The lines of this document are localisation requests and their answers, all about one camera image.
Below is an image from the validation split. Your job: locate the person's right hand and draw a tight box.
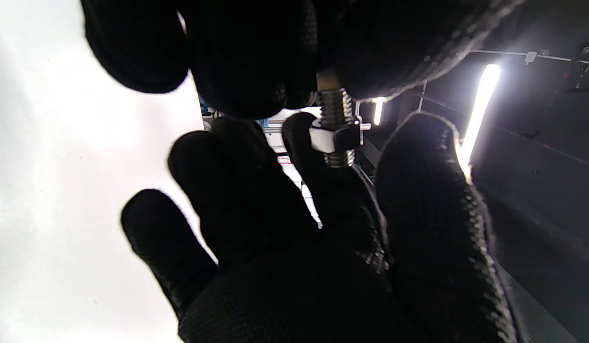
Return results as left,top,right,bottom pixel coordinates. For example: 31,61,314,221
80,0,524,120

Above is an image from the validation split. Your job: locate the person's left hand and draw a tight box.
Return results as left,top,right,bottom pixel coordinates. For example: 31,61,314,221
121,112,525,343

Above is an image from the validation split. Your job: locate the silver screw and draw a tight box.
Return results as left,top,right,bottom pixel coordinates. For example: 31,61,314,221
316,69,357,168

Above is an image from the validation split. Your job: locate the silver hex nut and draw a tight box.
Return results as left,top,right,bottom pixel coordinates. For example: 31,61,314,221
310,119,363,154

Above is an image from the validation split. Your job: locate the short ceiling tube light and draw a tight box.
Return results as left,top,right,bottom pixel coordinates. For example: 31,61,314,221
372,97,386,127

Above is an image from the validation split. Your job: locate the long ceiling tube light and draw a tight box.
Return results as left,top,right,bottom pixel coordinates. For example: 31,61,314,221
457,63,501,179

